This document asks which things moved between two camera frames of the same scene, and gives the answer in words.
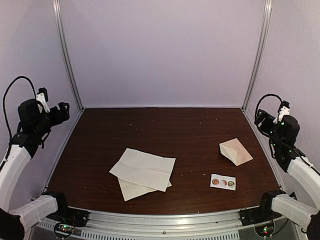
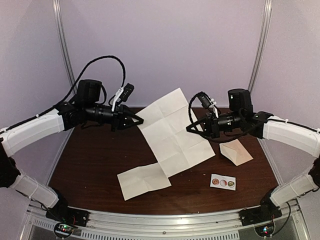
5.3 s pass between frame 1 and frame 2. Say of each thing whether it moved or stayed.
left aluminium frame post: stayed
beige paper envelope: stayed
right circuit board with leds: stayed
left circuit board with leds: stayed
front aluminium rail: stayed
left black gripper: moved
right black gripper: moved
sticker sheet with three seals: stayed
